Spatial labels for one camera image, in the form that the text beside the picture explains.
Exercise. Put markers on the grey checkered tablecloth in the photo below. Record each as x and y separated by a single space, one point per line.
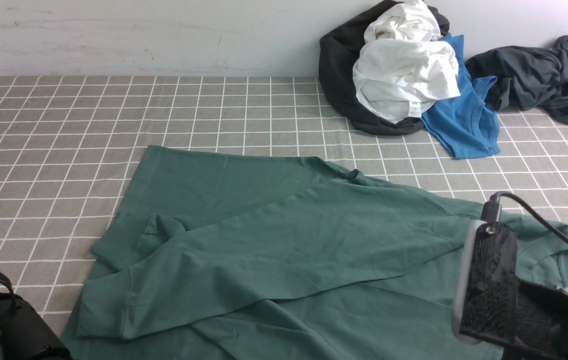
69 146

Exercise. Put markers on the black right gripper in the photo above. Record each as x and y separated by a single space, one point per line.
541 327

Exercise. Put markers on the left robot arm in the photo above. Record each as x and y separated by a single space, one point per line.
24 335

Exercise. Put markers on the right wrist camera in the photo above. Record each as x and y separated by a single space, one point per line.
484 305

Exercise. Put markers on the dark grey crumpled garment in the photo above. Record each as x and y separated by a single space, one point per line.
526 78

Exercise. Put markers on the white t-shirt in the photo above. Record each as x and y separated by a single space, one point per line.
405 66

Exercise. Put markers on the green long-sleeve top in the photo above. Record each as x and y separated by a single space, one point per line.
224 257

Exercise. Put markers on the blue tank top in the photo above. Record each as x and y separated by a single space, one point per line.
466 126

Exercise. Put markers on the black garment under pile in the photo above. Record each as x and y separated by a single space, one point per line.
339 50

